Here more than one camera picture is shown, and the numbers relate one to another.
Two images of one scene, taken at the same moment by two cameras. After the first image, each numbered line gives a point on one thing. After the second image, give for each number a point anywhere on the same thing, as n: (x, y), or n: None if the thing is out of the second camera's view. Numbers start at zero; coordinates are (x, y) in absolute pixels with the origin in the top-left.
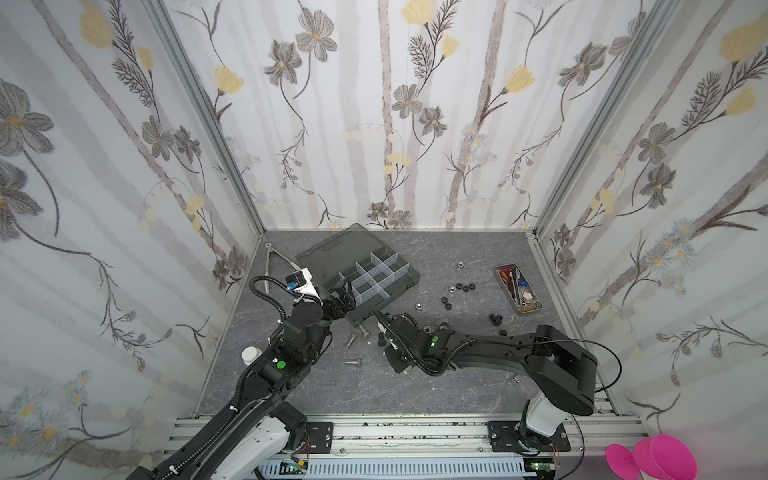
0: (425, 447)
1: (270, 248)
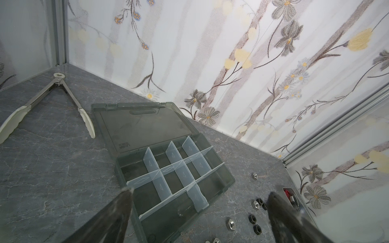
0: None
1: (12, 121)
